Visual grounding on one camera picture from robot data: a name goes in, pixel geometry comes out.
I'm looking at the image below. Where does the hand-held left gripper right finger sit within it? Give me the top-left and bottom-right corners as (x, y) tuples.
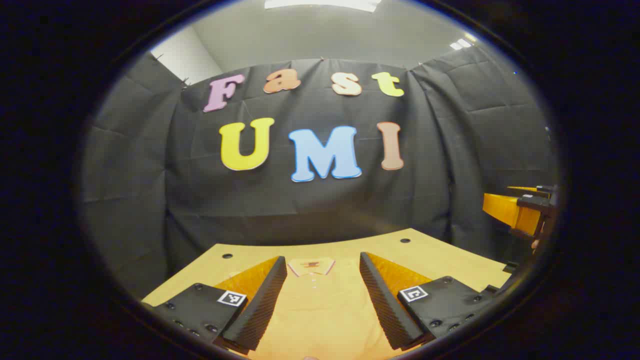
(359, 251), (501, 352)

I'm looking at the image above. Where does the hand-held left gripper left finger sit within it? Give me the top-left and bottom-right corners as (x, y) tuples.
(141, 256), (288, 357)

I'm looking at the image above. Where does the orange T-shirt with collar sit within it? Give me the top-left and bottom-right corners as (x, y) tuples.
(245, 257), (401, 360)

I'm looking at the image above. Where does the small ceiling light panel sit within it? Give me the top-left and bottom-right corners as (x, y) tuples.
(449, 34), (478, 51)

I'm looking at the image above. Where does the long ceiling light panel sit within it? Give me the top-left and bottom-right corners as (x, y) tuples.
(264, 0), (382, 13)

